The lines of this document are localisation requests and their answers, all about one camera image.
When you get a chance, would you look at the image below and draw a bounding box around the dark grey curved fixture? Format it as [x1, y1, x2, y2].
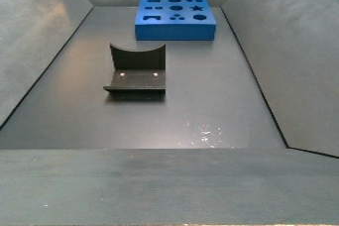
[103, 45, 166, 93]

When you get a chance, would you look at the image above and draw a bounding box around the blue shape sorting board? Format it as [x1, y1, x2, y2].
[135, 0, 218, 41]

